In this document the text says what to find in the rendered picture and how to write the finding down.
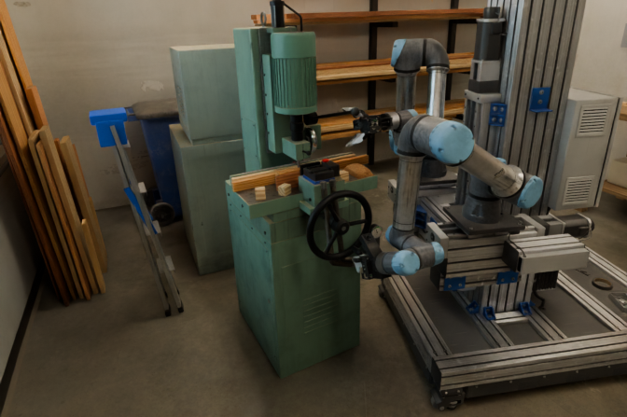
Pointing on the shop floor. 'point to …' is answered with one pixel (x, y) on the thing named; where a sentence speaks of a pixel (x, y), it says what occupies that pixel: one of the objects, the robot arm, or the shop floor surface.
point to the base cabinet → (295, 295)
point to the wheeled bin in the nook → (160, 156)
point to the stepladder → (116, 118)
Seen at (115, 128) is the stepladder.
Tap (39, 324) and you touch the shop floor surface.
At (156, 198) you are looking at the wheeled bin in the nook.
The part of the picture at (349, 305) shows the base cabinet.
